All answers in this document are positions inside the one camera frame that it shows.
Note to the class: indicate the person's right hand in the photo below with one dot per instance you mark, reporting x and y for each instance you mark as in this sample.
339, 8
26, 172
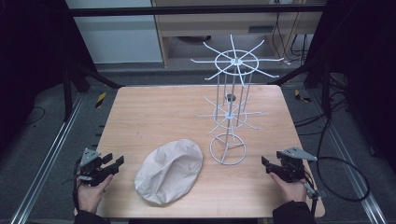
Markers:
289, 189

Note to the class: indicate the beige cloth hat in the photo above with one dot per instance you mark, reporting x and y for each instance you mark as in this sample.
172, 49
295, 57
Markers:
169, 171

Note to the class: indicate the white cabinet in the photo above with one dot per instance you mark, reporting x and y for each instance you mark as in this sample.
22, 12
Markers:
115, 34

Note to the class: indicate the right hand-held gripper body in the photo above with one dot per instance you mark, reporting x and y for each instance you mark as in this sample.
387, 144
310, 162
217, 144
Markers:
291, 165

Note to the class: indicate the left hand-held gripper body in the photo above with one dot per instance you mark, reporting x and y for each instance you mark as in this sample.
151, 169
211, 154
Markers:
93, 169

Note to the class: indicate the aluminium rail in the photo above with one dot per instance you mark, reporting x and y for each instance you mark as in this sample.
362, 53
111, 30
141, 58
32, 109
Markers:
355, 161
46, 155

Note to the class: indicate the black metal stand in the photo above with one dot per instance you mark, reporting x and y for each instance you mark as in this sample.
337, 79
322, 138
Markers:
320, 84
70, 90

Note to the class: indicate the black horizontal bar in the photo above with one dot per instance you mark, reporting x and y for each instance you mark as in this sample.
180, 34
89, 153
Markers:
193, 10

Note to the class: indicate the wooden cabinet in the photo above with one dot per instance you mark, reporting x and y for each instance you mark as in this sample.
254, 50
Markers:
230, 25

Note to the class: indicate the person's left hand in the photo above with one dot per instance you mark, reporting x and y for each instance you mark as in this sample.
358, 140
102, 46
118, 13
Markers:
91, 195

